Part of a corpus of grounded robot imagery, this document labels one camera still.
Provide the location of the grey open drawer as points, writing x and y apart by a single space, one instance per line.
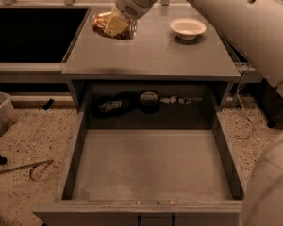
175 167

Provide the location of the grey counter cabinet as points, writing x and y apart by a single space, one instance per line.
154 53

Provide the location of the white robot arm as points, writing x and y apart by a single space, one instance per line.
255 28

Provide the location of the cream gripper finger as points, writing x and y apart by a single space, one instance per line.
117 23

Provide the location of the crushed orange can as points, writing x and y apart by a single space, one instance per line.
99 21

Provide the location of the round black tape roll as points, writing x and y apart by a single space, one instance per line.
149 102

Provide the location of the clear plastic bin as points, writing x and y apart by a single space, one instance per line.
7 113

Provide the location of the metal rod on floor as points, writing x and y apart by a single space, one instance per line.
23 167

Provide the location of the small black block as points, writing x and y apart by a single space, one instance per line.
48 104

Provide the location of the white bowl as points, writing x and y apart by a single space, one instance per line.
187 28

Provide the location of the black bag behind drawer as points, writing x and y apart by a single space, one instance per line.
113 106

